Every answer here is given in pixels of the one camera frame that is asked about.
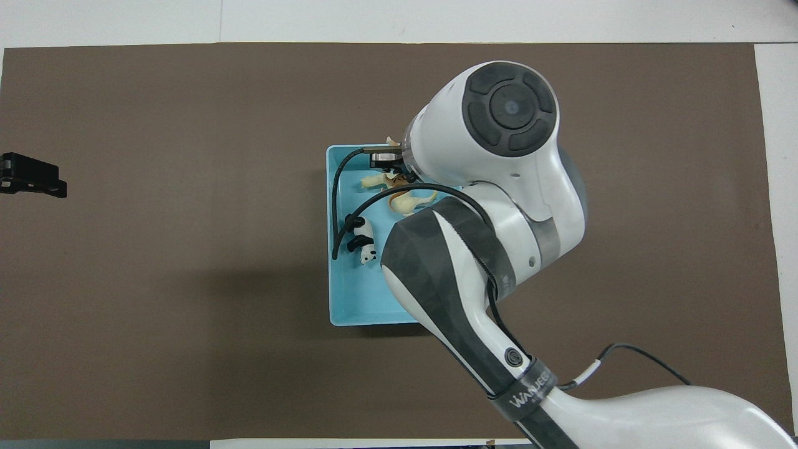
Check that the light blue storage box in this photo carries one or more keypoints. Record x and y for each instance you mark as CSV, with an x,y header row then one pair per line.
x,y
355,299

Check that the black white panda toy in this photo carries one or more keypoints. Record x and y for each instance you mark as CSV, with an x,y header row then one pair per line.
x,y
363,234

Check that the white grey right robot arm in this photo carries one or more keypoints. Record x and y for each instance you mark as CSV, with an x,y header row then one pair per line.
x,y
499,187

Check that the brown table mat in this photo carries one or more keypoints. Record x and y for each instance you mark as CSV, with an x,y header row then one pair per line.
x,y
187,312

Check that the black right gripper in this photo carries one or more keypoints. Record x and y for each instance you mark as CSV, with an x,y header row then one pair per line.
x,y
388,160

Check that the orange striped tiger toy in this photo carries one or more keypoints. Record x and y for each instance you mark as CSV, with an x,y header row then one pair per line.
x,y
400,180

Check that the pale yellow giraffe toy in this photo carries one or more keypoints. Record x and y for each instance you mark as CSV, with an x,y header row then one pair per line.
x,y
411,202

